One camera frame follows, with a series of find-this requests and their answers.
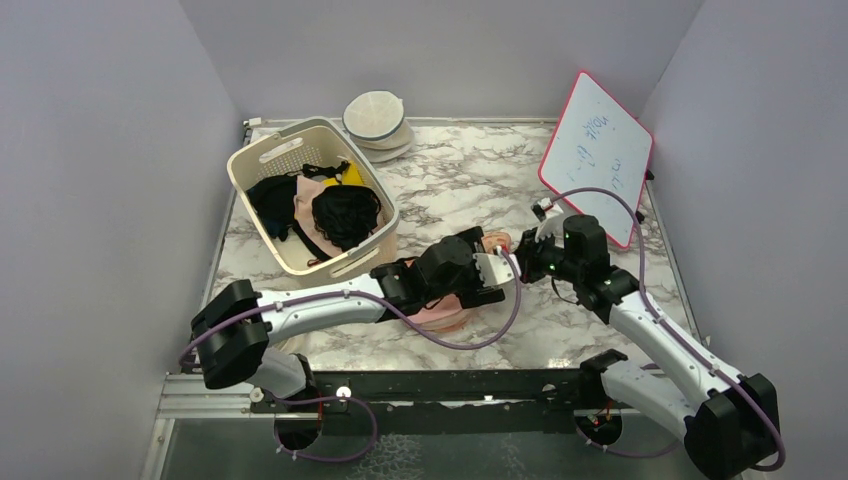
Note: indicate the cream plastic laundry basket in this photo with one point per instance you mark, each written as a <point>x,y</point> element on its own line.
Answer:
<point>317,141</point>

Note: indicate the beige pink garment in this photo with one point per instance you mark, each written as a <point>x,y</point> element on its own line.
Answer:
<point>306,226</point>

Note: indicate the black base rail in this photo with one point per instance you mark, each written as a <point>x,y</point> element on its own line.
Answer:
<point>349,403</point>

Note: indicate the black lace garment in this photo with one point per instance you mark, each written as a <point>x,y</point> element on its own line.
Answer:
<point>346,215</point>

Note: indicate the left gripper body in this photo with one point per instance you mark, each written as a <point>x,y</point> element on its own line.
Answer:
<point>468,287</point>

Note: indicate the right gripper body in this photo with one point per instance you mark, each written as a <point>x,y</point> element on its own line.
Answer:
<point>540,258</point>

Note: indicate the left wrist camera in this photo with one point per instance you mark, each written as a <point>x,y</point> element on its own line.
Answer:
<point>496,270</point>

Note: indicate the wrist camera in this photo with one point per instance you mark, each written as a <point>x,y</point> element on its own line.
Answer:
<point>551,218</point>
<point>496,270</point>

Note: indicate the pink framed whiteboard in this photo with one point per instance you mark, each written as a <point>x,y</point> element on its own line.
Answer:
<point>598,143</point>

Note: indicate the peach patterned mesh laundry bag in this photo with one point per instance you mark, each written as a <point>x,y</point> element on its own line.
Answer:
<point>494,241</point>

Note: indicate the yellow garment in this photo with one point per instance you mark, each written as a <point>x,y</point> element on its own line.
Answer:
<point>345,174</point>

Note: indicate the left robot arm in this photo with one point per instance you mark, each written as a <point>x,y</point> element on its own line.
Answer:
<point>233,335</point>

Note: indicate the pink bra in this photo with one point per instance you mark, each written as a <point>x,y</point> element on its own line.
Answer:
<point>442,315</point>

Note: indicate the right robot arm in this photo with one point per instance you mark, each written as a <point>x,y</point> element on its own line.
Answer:
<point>726,421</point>

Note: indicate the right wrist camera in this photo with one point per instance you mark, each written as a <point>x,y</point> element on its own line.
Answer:
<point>551,218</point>

